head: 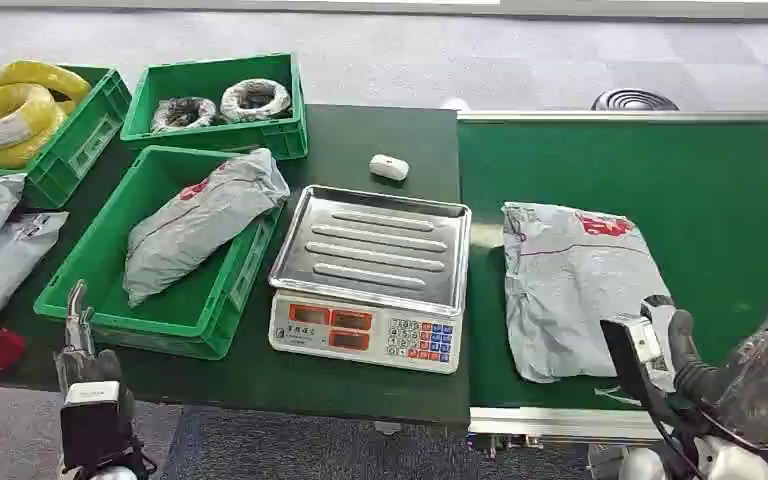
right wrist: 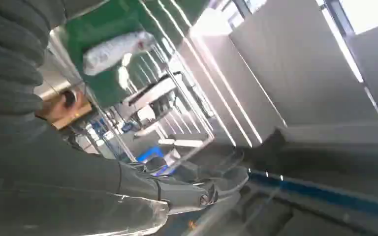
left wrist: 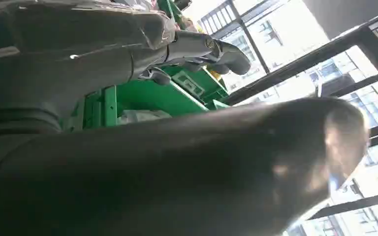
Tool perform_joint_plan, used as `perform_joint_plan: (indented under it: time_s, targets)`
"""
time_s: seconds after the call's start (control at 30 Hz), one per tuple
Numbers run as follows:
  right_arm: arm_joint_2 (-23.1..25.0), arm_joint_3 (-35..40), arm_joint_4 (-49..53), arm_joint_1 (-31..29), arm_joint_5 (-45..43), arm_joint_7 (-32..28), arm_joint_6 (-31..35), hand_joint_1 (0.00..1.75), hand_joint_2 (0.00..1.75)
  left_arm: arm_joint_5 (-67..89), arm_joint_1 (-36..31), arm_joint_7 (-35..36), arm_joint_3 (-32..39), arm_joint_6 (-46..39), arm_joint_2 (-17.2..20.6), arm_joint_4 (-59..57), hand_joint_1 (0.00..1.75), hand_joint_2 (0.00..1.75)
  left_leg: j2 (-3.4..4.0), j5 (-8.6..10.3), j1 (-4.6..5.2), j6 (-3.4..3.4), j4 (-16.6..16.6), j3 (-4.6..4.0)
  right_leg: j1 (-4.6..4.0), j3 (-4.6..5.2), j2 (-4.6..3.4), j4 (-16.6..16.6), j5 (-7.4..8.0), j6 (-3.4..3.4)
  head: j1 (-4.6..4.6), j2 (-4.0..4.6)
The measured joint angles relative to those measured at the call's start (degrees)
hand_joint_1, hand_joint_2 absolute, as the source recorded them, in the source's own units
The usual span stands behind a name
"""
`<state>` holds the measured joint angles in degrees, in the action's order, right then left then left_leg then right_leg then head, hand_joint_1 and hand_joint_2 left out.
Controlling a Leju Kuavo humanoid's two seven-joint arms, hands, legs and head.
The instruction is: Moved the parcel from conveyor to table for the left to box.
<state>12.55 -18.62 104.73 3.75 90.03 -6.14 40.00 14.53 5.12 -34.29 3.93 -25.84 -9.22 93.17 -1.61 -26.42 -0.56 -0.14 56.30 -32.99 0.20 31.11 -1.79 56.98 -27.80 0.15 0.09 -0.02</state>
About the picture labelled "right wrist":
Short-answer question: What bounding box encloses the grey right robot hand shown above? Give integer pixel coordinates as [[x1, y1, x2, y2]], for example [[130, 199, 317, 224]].
[[0, 121, 250, 236]]

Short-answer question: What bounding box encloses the green conveyor belt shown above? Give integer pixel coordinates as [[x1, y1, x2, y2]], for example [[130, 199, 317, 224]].
[[58, 0, 209, 108]]

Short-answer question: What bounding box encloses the silver conveyor frame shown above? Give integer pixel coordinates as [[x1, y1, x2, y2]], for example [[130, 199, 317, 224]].
[[47, 0, 287, 164]]

